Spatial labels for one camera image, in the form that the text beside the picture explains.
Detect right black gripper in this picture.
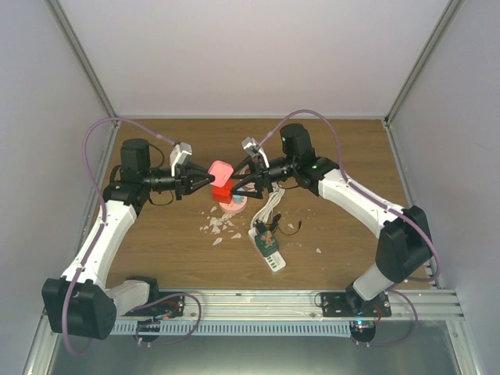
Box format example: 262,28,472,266
229,155,298,199

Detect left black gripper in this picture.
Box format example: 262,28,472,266
143,161,215,200

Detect pink square plug adapter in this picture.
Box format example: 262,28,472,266
208,160,234,188

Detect red cube socket adapter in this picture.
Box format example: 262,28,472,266
212,180,234,204

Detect pink round power socket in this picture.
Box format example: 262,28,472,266
219,198,248,215

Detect blue usb charger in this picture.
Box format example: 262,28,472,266
232,195,246,205

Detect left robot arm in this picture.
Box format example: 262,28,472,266
41,138,215,340

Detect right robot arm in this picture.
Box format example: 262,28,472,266
232,123,434,316

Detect black power adapter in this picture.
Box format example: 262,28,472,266
255,220,269,234

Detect green cube adapter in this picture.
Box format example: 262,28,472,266
255,230,279,257

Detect white power strip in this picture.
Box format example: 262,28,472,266
248,228,287,273

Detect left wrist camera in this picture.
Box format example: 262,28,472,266
170,141,192,167

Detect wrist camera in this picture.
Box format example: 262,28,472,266
170,141,192,167
241,137,270,168

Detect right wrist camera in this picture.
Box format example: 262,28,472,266
241,137,270,168

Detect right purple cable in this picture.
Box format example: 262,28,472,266
257,109,442,348

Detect purple cable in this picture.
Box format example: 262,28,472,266
257,109,442,348
61,116,202,356

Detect black thin cable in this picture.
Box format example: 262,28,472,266
268,212,302,237

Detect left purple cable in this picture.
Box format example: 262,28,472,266
61,116,202,356

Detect aluminium front rail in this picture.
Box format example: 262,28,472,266
41,287,465,321

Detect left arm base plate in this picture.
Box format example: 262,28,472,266
124,291,185,320

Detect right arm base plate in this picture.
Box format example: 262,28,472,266
315,291,392,318

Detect grey slotted cable duct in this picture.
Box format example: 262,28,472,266
139,320,351,338

